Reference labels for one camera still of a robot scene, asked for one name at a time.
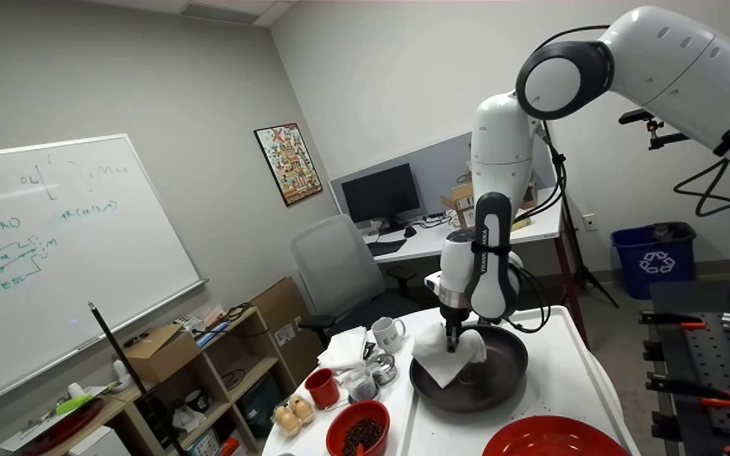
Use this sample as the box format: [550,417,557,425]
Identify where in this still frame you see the white mug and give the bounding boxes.
[369,314,408,356]

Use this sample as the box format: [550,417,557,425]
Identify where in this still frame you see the thin black pole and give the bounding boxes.
[86,303,184,456]

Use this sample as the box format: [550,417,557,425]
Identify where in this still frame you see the wooden shelf unit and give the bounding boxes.
[0,304,300,456]

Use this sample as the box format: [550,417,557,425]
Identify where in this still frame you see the grey metal cup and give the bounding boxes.
[342,368,383,406]

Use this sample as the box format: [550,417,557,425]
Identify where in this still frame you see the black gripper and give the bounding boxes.
[440,308,473,352]

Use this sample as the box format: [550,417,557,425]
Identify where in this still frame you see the black computer monitor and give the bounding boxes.
[337,159,423,237]

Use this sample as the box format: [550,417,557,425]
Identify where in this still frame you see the black tripod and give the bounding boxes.
[541,125,623,311]

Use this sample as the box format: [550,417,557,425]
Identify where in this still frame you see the white office desk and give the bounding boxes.
[364,185,592,346]

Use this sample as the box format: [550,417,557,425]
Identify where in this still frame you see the tan bread roll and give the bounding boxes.
[288,394,318,425]
[272,404,300,441]

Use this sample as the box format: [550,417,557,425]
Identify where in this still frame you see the black frying pan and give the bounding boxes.
[408,324,531,417]

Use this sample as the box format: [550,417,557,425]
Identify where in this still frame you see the red bowl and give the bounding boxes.
[326,398,394,456]

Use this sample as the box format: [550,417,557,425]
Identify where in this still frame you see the whiteboard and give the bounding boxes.
[0,133,209,422]

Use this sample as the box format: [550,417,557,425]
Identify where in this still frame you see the grey desk partition panel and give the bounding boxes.
[331,130,557,223]

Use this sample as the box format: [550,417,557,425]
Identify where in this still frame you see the small cardboard box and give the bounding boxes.
[122,322,200,390]

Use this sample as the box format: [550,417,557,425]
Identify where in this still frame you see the green object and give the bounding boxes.
[54,390,97,418]

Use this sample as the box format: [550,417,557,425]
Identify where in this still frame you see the red dish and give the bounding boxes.
[19,398,108,456]

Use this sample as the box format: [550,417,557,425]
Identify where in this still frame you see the black keyboard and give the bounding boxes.
[365,239,408,258]

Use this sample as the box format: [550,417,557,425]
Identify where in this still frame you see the blue recycling bin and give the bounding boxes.
[609,220,699,303]

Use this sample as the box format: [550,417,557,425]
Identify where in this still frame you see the grey office chair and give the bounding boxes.
[288,214,423,339]

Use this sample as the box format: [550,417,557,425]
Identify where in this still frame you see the white tray board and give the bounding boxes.
[402,303,642,456]

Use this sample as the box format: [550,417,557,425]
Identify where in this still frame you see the black work table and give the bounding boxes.
[640,277,730,456]

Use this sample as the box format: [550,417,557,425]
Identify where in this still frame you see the shiny metal jar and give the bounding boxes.
[364,349,402,387]

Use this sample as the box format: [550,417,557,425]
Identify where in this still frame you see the red cup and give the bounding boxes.
[305,368,345,413]

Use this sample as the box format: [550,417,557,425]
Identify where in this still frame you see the framed colourful poster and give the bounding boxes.
[251,123,327,211]

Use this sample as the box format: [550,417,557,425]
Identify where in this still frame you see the cardboard box with label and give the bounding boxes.
[442,182,476,233]

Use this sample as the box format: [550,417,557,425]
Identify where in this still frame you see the red plate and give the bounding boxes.
[480,413,634,456]

